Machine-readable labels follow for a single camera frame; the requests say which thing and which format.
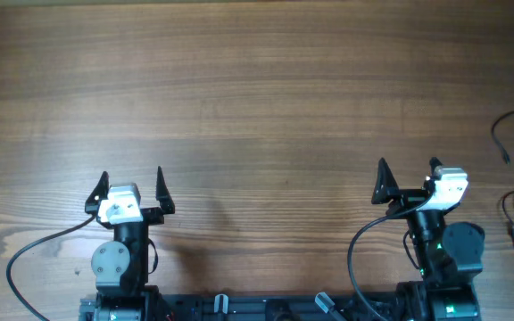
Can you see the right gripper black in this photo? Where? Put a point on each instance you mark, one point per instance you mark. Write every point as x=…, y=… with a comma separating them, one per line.
x=410, y=196

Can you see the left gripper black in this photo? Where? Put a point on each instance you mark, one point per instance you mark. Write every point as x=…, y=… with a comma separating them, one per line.
x=153, y=215

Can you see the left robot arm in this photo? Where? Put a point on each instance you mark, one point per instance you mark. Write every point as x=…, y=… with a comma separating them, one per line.
x=121, y=265

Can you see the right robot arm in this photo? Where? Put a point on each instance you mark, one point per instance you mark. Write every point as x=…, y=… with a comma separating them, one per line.
x=448, y=257

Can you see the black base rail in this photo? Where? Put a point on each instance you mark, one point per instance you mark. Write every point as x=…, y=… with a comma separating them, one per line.
x=279, y=307

